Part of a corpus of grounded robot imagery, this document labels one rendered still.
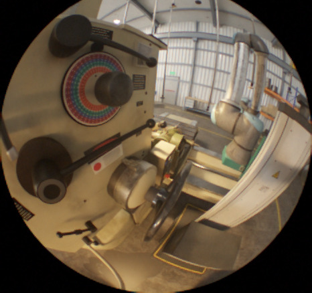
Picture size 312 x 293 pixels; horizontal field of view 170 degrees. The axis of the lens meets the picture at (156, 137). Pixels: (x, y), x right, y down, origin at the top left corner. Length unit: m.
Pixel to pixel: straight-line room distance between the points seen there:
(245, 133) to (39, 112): 0.75
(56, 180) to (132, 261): 1.61
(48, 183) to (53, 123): 0.11
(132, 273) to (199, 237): 1.13
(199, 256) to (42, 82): 1.09
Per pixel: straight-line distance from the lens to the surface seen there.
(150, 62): 0.33
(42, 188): 0.21
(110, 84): 0.17
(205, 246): 0.97
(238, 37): 0.88
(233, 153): 0.68
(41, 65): 0.24
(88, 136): 0.28
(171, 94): 8.12
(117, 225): 1.15
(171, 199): 0.25
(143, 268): 1.75
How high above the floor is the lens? 1.70
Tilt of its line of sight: 31 degrees down
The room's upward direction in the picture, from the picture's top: 6 degrees clockwise
